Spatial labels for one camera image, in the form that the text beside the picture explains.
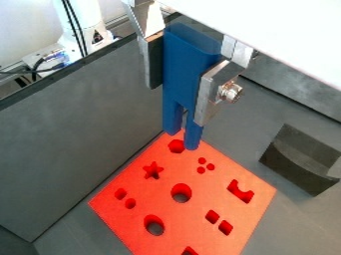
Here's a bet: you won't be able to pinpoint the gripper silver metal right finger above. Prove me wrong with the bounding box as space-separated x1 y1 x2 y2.
194 35 253 127

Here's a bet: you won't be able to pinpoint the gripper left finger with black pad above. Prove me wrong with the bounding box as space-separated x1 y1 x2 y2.
122 0 166 90

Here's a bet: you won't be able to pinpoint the blue square-circle object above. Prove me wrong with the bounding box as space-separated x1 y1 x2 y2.
163 23 221 150

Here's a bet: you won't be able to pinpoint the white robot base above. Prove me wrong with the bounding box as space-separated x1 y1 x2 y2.
23 0 117 81

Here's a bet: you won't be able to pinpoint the black curved fixture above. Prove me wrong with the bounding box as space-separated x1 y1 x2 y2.
260 125 341 196

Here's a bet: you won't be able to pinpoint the red shape-sorter block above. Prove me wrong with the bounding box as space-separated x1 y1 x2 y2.
90 134 276 255

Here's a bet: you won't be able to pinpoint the black cables behind wall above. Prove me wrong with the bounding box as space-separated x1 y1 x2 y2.
0 0 91 89

